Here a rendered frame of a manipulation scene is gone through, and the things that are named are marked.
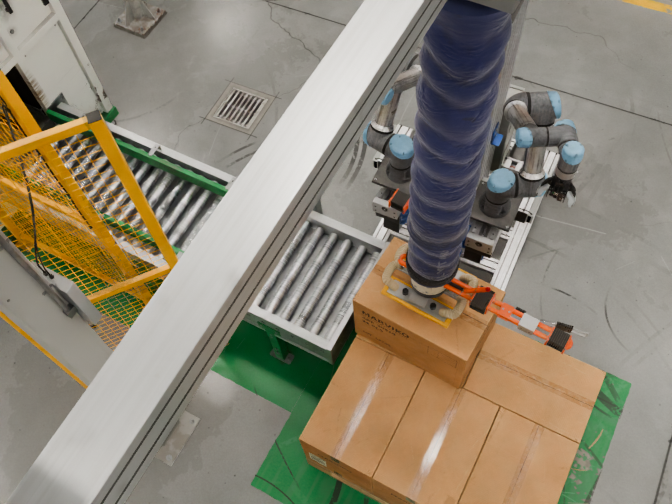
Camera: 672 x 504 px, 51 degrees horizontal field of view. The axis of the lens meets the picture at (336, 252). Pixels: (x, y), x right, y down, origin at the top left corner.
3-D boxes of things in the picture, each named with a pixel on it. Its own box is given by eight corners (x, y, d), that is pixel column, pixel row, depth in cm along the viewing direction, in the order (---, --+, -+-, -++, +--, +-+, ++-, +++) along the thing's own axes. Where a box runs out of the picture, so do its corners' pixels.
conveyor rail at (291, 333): (2, 200, 436) (-13, 183, 420) (7, 194, 438) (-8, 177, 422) (328, 362, 373) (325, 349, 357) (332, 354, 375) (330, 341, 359)
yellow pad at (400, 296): (380, 293, 320) (380, 288, 316) (391, 276, 324) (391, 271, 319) (447, 329, 310) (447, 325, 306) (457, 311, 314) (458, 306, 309)
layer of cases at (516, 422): (306, 457, 376) (298, 439, 341) (388, 305, 416) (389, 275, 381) (518, 573, 343) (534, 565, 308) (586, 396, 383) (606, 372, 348)
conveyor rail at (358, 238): (68, 126, 462) (56, 106, 446) (72, 120, 464) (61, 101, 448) (382, 265, 400) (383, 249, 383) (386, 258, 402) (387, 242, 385)
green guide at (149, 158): (50, 120, 446) (44, 111, 438) (60, 108, 450) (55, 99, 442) (265, 215, 402) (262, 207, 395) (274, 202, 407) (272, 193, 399)
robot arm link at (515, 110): (497, 89, 300) (520, 126, 257) (523, 88, 299) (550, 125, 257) (495, 115, 306) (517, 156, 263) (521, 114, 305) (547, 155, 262)
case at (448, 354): (354, 332, 366) (352, 299, 331) (393, 273, 381) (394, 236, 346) (458, 389, 348) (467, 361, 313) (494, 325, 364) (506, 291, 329)
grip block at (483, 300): (467, 306, 304) (468, 301, 299) (477, 289, 307) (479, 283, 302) (484, 316, 301) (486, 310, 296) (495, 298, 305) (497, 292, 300)
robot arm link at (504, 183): (483, 183, 335) (487, 166, 324) (512, 182, 335) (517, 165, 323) (486, 204, 330) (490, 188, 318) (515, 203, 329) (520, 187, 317)
